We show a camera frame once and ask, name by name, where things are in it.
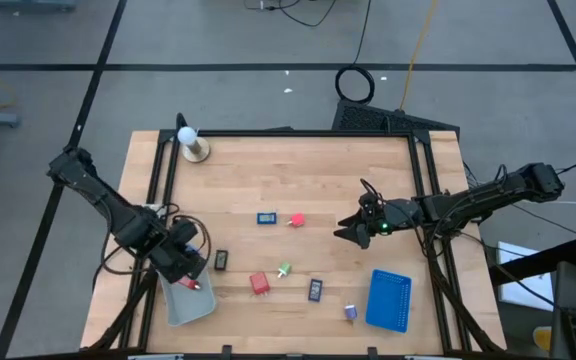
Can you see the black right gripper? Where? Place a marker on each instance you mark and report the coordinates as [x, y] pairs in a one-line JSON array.
[[398, 215]]

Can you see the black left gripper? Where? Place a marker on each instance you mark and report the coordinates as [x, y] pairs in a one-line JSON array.
[[173, 257]]

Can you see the black memory card case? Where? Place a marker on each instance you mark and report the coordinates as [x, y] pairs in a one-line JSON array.
[[221, 260]]

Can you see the pink charger plug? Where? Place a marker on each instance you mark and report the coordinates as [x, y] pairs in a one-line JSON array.
[[297, 220]]

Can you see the navy memory card case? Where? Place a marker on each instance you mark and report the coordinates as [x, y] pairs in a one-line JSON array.
[[315, 290]]

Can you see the green and white charger plug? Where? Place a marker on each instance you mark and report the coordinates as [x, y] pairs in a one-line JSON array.
[[284, 270]]

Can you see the purple charger plug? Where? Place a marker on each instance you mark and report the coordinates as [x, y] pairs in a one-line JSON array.
[[350, 312]]

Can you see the bright blue memory card case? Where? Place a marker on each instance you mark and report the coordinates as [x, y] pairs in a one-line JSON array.
[[266, 218]]

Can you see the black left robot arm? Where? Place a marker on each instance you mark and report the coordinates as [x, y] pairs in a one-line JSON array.
[[103, 200]]

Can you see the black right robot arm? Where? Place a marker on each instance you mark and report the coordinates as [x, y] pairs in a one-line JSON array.
[[493, 200]]

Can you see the grey plastic tray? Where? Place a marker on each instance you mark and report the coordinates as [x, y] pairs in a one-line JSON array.
[[188, 307]]

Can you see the blue perforated plastic tray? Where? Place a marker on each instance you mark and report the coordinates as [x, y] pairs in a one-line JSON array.
[[389, 301]]

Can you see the black perforated panel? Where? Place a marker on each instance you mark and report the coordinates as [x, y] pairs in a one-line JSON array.
[[368, 117]]

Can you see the white bulb lamp brass base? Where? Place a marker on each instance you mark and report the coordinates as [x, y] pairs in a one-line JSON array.
[[187, 136]]

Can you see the yellow cup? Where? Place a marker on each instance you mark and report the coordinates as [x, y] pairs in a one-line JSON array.
[[543, 339]]

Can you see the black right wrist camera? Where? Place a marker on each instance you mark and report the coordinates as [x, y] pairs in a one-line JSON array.
[[369, 202]]

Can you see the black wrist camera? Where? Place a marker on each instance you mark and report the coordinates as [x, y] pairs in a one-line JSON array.
[[184, 232], [369, 202]]

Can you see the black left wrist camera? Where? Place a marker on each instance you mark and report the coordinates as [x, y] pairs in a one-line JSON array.
[[184, 232]]

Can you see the black aluminium table frame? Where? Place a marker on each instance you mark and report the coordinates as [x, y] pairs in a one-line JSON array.
[[293, 133]]

